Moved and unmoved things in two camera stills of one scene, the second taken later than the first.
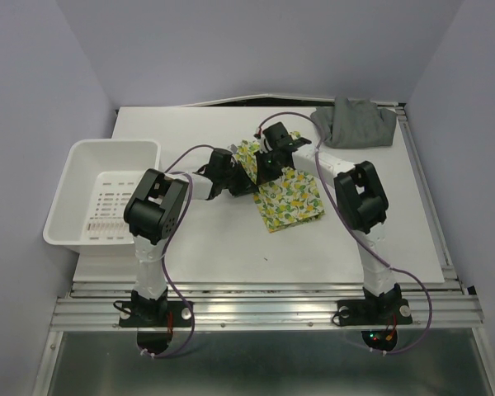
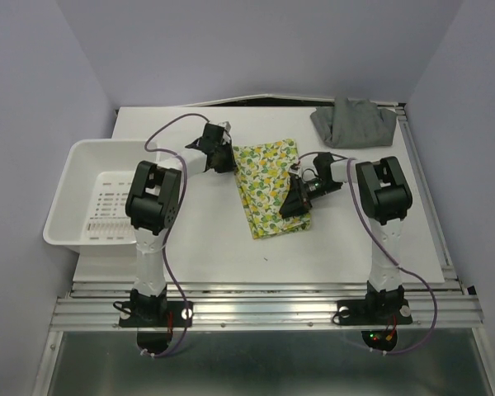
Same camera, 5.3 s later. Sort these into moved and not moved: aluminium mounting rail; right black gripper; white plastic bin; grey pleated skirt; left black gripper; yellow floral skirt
Moved: yellow floral skirt; left black gripper; right black gripper
Not moved: grey pleated skirt; white plastic bin; aluminium mounting rail
